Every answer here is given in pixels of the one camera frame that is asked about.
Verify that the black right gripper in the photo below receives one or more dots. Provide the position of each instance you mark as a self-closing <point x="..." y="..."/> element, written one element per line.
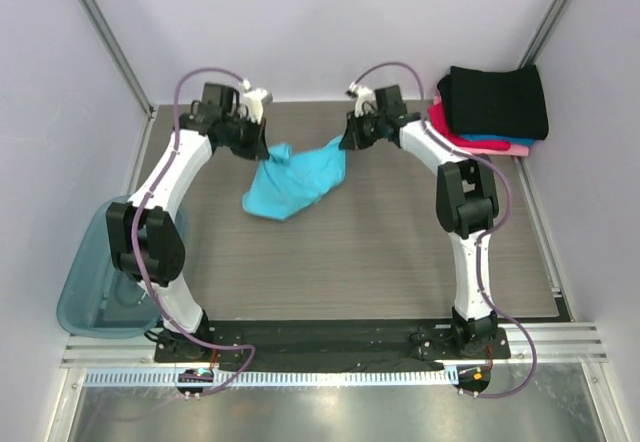
<point x="353" y="133"/>

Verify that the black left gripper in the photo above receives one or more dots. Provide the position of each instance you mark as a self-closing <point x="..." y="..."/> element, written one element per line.
<point x="257" y="148"/>

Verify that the cyan t shirt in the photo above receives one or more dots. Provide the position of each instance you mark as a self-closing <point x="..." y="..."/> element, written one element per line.
<point x="289" y="182"/>

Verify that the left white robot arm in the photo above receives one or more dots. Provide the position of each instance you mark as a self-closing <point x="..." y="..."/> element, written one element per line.
<point x="144" y="240"/>

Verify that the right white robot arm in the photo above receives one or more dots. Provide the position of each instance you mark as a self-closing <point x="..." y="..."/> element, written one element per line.
<point x="466" y="201"/>

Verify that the black folded t shirt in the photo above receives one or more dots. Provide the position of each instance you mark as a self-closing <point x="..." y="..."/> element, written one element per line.
<point x="508" y="103"/>

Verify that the pink folded t shirt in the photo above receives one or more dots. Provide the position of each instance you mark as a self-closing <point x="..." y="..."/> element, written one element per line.
<point x="492" y="147"/>

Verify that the blue folded t shirt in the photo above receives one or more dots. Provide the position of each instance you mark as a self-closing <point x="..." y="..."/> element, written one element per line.
<point x="513" y="140"/>

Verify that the blue transparent plastic bin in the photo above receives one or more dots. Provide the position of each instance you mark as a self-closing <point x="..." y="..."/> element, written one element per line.
<point x="100" y="301"/>

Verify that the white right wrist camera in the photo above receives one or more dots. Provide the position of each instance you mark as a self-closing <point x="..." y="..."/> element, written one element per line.
<point x="363" y="97"/>

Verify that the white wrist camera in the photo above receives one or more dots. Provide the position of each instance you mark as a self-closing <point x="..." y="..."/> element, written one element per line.
<point x="363" y="97"/>
<point x="253" y="101"/>

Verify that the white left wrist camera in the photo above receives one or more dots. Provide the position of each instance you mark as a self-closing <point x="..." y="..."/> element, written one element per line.
<point x="253" y="101"/>

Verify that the left aluminium corner post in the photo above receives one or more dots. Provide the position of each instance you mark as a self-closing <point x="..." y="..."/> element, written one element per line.
<point x="106" y="35"/>

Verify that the aluminium corner post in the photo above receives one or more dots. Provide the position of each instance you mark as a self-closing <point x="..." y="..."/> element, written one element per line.
<point x="106" y="35"/>
<point x="543" y="32"/>

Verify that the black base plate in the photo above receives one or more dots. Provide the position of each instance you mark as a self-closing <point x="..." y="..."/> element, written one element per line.
<point x="473" y="377"/>

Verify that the white slotted cable duct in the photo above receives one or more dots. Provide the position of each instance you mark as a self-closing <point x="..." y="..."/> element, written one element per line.
<point x="270" y="378"/>

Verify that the right aluminium corner post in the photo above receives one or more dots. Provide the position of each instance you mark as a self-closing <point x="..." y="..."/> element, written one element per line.
<point x="543" y="32"/>

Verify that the aluminium frame rail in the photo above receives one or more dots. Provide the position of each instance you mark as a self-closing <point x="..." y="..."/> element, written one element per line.
<point x="342" y="346"/>

